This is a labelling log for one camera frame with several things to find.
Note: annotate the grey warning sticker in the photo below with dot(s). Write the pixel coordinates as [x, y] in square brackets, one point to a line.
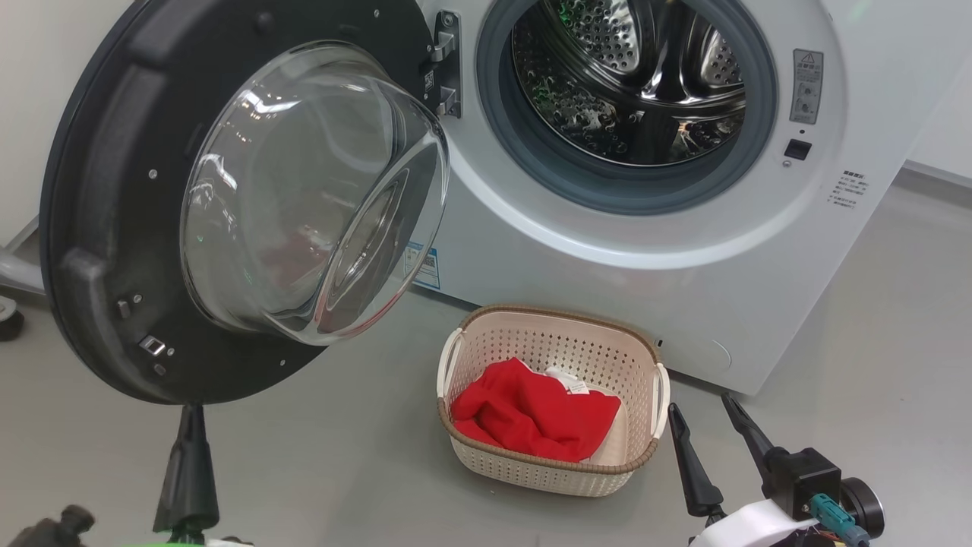
[806, 87]

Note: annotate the blue energy label sticker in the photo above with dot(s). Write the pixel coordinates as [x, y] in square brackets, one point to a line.
[427, 266]

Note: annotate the grey rubber door gasket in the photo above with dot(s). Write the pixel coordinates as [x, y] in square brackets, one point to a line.
[501, 129]

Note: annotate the round filter cover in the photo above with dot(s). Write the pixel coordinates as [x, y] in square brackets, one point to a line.
[702, 355]

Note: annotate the cream perforated laundry basket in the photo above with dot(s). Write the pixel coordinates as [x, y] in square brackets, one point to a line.
[547, 475]

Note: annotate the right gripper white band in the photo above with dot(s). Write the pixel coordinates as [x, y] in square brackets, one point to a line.
[752, 528]

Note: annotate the dark round washing machine door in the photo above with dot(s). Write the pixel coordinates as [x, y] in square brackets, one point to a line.
[114, 190]

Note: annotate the steel washing drum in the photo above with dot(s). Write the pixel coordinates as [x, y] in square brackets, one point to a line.
[630, 83]

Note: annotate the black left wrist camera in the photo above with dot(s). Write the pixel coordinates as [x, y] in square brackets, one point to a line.
[53, 532]

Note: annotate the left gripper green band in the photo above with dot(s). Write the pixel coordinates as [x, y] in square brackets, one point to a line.
[175, 543]

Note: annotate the metal door hinge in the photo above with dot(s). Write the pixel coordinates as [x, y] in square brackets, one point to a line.
[446, 61]

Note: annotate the red garment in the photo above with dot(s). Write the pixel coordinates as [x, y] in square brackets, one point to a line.
[531, 414]

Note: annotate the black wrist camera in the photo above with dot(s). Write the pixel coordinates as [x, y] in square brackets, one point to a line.
[805, 475]
[53, 532]

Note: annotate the grey stand leg with caster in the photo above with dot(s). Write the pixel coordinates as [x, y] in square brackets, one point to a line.
[11, 273]

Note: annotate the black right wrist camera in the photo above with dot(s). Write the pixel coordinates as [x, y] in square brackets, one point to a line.
[805, 475]

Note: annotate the white washing machine body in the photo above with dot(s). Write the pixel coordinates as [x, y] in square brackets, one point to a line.
[607, 289]

